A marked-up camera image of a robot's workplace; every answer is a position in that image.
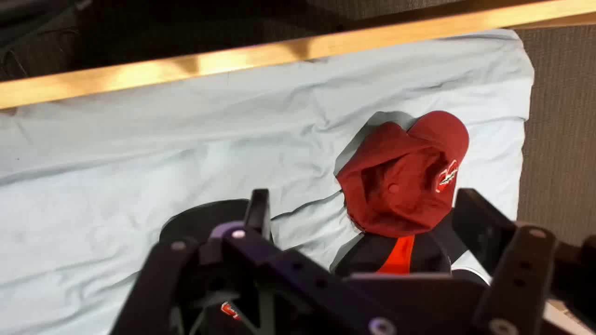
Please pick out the light blue bed sheet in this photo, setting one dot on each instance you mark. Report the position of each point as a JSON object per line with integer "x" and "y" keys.
{"x": 86, "y": 185}

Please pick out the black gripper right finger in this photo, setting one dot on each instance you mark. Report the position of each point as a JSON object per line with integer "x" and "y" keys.
{"x": 529, "y": 267}

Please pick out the dark red Stanford cap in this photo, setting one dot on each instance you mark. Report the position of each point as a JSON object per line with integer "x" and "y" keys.
{"x": 401, "y": 182}

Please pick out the black cap with small logo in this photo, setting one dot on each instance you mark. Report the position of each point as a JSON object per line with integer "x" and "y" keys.
{"x": 198, "y": 223}

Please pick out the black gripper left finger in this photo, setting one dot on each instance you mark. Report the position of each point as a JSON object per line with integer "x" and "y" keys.
{"x": 183, "y": 288}

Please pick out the wooden bed frame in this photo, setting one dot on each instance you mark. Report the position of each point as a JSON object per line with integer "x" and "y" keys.
{"x": 421, "y": 25}

